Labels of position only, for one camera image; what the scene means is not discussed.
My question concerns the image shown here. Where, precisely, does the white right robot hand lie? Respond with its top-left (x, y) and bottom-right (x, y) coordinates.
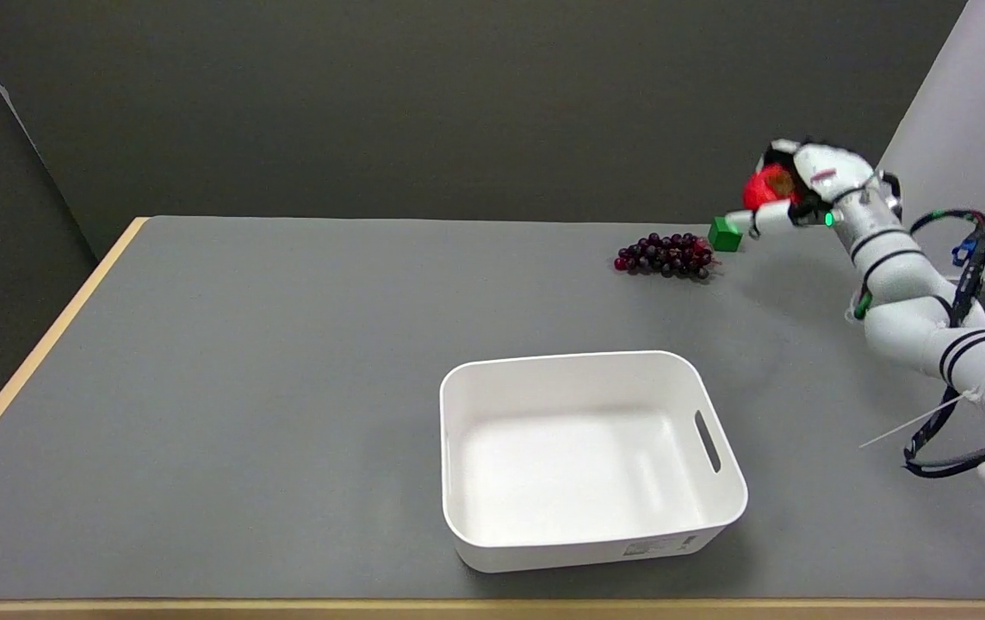
top-left (724, 138), bottom-right (877, 235)

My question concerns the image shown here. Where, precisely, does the green cube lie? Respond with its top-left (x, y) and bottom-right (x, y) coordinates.
top-left (708, 216), bottom-right (745, 253)

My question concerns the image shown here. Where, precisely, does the dark purple grape bunch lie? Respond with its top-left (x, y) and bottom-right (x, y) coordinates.
top-left (614, 232), bottom-right (715, 281)

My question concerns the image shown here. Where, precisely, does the white plastic bin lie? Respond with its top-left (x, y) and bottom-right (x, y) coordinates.
top-left (439, 350), bottom-right (749, 574)

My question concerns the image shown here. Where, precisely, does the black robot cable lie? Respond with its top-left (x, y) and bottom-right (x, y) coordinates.
top-left (902, 208), bottom-right (985, 479)

